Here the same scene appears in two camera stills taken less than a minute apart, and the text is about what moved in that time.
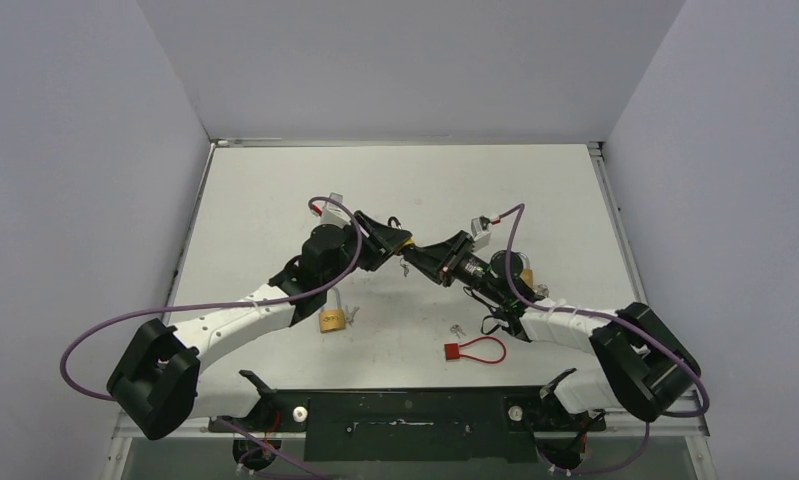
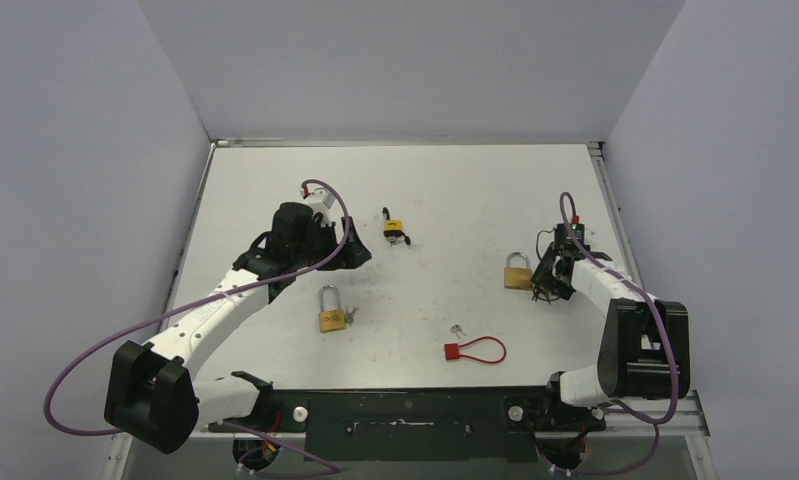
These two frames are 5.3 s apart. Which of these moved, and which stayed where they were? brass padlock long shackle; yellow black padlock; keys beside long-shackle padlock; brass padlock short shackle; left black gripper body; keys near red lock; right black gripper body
Moved: yellow black padlock; right black gripper body; left black gripper body
Stayed: keys near red lock; brass padlock short shackle; keys beside long-shackle padlock; brass padlock long shackle
